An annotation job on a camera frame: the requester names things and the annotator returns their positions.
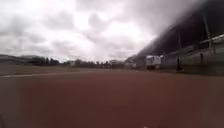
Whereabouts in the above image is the grandstand building with roof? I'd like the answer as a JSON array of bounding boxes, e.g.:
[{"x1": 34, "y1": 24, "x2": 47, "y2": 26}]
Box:
[{"x1": 134, "y1": 0, "x2": 224, "y2": 75}]

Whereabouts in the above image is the white boxy vehicle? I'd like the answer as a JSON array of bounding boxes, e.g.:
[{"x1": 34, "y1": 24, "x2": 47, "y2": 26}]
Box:
[{"x1": 145, "y1": 54, "x2": 163, "y2": 71}]

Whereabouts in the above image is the brownish grass field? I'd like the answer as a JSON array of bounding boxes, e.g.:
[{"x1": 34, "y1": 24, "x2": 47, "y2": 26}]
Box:
[{"x1": 0, "y1": 64, "x2": 124, "y2": 76}]

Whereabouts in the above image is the row of dark trees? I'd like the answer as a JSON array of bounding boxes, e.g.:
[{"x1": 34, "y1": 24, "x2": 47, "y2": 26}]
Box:
[{"x1": 29, "y1": 55, "x2": 126, "y2": 70}]

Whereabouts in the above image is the red running track surface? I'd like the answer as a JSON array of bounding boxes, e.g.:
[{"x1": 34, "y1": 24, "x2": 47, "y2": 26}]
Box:
[{"x1": 0, "y1": 68, "x2": 224, "y2": 128}]

